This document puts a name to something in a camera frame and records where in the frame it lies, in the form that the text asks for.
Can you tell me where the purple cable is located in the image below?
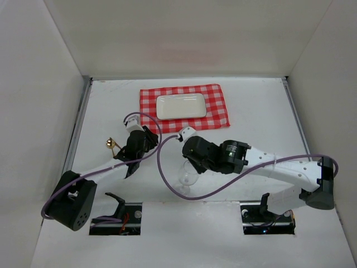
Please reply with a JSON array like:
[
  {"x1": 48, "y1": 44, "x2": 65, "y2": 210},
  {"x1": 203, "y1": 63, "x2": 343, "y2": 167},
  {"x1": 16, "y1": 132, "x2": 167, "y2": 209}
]
[
  {"x1": 41, "y1": 112, "x2": 161, "y2": 223},
  {"x1": 156, "y1": 135, "x2": 340, "y2": 201}
]

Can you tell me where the white rectangular plate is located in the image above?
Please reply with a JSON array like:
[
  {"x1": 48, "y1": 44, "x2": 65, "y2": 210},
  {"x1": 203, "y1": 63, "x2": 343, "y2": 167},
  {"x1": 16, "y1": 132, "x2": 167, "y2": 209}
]
[{"x1": 156, "y1": 93, "x2": 207, "y2": 120}]

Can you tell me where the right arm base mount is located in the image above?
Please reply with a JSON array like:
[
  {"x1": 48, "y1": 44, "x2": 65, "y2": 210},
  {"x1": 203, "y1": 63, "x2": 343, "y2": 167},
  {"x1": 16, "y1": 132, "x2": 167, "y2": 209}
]
[{"x1": 240, "y1": 193, "x2": 296, "y2": 235}]

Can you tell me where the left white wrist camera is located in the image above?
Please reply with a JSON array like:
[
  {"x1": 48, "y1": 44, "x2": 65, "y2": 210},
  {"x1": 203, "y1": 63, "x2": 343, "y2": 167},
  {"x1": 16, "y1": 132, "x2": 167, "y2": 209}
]
[{"x1": 123, "y1": 114, "x2": 143, "y2": 133}]

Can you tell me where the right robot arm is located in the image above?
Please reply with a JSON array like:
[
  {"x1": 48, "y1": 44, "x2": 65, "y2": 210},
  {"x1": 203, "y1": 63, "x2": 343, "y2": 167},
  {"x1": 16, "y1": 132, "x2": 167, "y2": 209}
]
[{"x1": 182, "y1": 136, "x2": 334, "y2": 215}]

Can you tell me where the red white checkered cloth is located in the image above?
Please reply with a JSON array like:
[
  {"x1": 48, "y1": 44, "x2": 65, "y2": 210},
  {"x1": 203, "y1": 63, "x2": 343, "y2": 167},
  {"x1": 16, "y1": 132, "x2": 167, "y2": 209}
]
[{"x1": 139, "y1": 84, "x2": 230, "y2": 133}]

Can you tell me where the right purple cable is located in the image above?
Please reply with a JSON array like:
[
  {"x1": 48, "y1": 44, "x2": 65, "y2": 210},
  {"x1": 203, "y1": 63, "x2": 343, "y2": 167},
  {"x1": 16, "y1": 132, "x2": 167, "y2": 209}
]
[{"x1": 156, "y1": 135, "x2": 340, "y2": 201}]

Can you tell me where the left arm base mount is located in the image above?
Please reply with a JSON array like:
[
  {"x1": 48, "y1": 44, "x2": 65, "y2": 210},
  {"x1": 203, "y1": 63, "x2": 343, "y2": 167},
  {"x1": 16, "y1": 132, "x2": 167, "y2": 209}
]
[{"x1": 89, "y1": 192, "x2": 143, "y2": 236}]

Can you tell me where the clear wine glass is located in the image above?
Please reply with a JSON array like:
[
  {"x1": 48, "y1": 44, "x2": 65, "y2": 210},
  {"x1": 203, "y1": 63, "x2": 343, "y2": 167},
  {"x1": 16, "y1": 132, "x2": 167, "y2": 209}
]
[{"x1": 174, "y1": 160, "x2": 199, "y2": 196}]

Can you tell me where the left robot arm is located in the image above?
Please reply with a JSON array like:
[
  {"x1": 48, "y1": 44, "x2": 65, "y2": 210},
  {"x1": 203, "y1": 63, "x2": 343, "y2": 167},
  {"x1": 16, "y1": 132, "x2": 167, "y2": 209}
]
[{"x1": 41, "y1": 126, "x2": 162, "y2": 231}]

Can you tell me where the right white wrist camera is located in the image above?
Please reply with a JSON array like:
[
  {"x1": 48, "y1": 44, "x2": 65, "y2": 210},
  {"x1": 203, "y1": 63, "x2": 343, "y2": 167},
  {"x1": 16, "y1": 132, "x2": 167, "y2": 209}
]
[{"x1": 178, "y1": 126, "x2": 197, "y2": 142}]

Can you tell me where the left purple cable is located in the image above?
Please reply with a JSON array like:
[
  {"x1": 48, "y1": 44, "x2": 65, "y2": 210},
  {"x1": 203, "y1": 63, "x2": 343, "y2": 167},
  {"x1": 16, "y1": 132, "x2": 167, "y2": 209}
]
[{"x1": 41, "y1": 112, "x2": 161, "y2": 223}]

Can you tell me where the gold spoon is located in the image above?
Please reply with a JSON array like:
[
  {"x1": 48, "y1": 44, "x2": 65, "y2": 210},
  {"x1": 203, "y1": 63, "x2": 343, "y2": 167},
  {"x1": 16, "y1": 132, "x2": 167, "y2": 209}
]
[{"x1": 105, "y1": 137, "x2": 122, "y2": 157}]

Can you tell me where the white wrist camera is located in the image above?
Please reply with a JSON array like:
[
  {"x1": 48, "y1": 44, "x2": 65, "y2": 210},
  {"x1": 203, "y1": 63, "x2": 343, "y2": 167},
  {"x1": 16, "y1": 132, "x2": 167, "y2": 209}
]
[
  {"x1": 178, "y1": 126, "x2": 197, "y2": 142},
  {"x1": 123, "y1": 114, "x2": 143, "y2": 133}
]

